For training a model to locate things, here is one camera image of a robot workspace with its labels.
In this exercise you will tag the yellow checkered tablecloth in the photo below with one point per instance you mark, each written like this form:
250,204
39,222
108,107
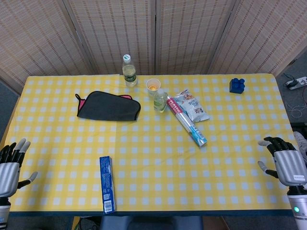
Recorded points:
156,167

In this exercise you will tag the green-label water bottle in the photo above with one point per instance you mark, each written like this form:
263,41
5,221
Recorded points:
129,75

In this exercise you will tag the white paper cup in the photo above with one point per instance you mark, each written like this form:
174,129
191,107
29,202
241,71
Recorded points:
153,86

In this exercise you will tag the blue toothpaste box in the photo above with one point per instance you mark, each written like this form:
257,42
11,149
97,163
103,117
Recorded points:
107,184

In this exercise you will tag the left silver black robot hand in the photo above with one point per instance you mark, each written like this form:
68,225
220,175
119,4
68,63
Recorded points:
9,172

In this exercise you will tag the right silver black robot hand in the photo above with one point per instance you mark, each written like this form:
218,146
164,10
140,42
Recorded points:
289,165

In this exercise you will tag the plastic wrap box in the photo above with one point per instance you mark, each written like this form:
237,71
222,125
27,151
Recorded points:
187,122

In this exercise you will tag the grey fabric item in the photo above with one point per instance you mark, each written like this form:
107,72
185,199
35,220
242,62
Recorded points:
301,139

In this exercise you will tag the white power strip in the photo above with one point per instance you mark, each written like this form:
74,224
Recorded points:
297,82

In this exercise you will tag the light blue snack bag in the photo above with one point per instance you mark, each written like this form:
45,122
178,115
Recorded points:
195,107

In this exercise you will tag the blue grey chair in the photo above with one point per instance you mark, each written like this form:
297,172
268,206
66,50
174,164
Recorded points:
151,222

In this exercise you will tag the bamboo folding screen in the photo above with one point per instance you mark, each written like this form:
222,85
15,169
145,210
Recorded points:
108,31

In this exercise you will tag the blue toy building brick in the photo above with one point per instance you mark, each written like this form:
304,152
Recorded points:
236,86

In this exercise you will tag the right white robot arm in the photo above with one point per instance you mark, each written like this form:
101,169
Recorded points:
298,210

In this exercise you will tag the small clear plastic bottle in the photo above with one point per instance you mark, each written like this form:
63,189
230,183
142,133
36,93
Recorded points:
160,101

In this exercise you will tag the grey and pink cloth pouch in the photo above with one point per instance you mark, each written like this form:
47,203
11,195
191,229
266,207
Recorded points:
108,106

